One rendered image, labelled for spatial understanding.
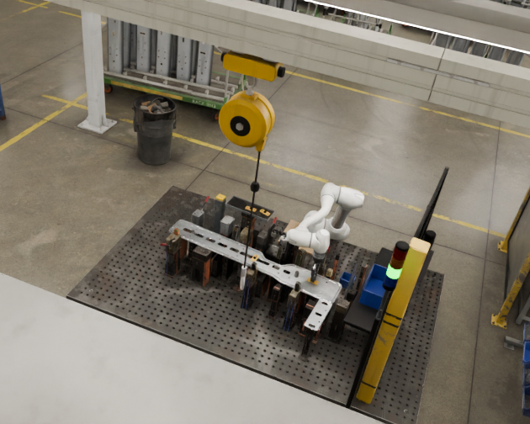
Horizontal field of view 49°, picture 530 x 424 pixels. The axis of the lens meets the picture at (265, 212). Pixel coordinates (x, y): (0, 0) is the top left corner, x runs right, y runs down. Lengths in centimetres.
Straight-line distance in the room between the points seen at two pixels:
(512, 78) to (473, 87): 9
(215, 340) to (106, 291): 91
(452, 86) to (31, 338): 118
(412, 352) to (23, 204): 418
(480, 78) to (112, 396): 119
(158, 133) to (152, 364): 641
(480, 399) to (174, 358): 492
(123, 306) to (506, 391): 321
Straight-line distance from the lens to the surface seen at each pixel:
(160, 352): 47
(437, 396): 518
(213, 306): 438
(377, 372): 380
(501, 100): 148
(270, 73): 158
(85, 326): 49
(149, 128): 681
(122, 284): 453
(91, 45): 738
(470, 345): 569
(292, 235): 394
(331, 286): 425
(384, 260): 455
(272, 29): 153
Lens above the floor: 387
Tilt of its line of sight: 37 degrees down
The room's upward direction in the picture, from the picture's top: 8 degrees clockwise
